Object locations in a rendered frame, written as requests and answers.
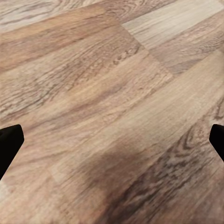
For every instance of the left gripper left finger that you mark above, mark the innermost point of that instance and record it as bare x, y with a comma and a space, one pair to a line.
11, 140

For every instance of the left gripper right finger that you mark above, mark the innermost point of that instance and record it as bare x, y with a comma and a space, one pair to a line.
217, 139

